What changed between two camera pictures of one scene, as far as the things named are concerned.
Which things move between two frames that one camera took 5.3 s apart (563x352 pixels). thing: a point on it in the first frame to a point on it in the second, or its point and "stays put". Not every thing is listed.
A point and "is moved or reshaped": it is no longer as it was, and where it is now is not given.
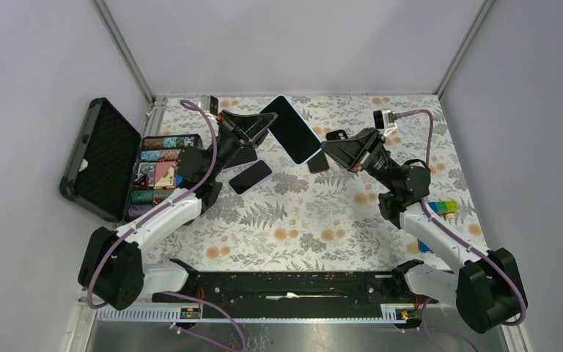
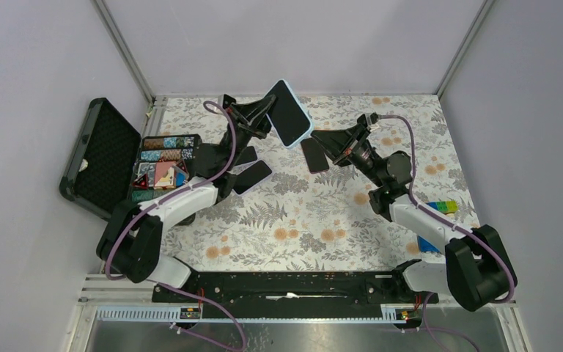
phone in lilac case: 243,182 stays put
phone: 292,130 is moved or reshaped
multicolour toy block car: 445,207 stays put
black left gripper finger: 251,126 to 255,111
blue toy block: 423,247 stays put
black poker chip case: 114,171 stays put
